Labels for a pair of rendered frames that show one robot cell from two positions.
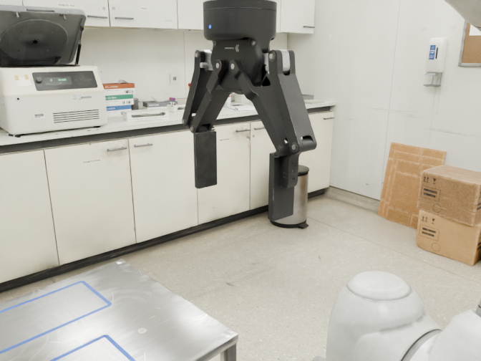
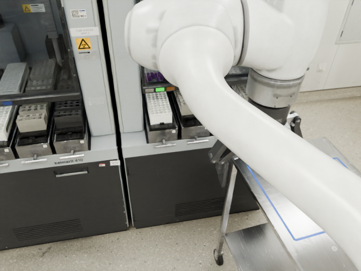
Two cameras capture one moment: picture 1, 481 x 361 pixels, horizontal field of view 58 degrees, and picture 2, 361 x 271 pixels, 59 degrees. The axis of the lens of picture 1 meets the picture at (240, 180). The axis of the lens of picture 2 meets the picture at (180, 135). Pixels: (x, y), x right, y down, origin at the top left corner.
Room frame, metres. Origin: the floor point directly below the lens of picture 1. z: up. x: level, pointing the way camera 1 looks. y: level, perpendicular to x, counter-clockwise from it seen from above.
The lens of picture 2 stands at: (0.55, -0.50, 1.71)
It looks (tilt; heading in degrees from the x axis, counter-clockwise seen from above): 40 degrees down; 117
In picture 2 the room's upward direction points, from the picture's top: 1 degrees clockwise
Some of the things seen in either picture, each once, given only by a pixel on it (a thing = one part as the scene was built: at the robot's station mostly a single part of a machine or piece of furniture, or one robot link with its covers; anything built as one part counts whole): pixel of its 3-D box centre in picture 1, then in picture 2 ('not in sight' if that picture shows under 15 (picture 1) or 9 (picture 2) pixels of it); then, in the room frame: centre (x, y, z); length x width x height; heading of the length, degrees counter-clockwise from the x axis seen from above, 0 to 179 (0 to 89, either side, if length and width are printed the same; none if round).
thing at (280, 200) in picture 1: (281, 185); (223, 171); (0.42, -0.04, 1.22); 0.03 x 0.01 x 0.07; 129
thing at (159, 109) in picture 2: not in sight; (157, 101); (-0.14, 0.59, 0.83); 0.30 x 0.10 x 0.06; 129
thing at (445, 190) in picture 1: (457, 193); not in sight; (2.78, -1.48, 0.42); 0.40 x 0.30 x 0.28; 36
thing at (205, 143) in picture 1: (205, 160); not in sight; (0.52, 0.04, 1.22); 0.03 x 0.01 x 0.07; 129
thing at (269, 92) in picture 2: not in sight; (273, 82); (0.47, 0.00, 1.43); 0.09 x 0.09 x 0.06
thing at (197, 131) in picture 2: not in sight; (182, 93); (-0.11, 0.80, 0.78); 0.73 x 0.14 x 0.09; 129
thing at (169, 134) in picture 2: not in sight; (153, 96); (-0.23, 0.70, 0.78); 0.73 x 0.14 x 0.09; 129
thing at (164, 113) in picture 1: (146, 114); not in sight; (2.95, 0.65, 0.93); 0.30 x 0.10 x 0.06; 121
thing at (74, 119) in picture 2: not in sight; (69, 120); (-0.39, 0.26, 0.85); 0.12 x 0.02 x 0.06; 39
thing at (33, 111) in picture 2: not in sight; (34, 114); (-0.55, 0.22, 0.85); 0.12 x 0.02 x 0.06; 39
